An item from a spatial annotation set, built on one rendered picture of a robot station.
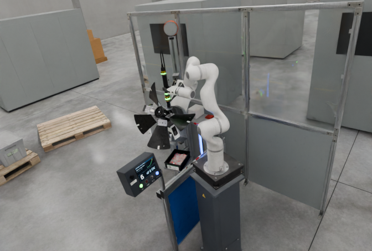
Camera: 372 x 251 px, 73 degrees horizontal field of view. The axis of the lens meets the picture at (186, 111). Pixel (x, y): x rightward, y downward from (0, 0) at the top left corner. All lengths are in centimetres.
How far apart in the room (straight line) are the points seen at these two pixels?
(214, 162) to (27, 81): 620
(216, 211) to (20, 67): 625
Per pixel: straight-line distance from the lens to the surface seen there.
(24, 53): 738
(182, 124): 225
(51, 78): 763
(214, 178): 189
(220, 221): 213
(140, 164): 175
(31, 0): 1458
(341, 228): 309
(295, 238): 289
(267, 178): 312
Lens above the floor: 228
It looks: 27 degrees down
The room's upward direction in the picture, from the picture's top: 7 degrees counter-clockwise
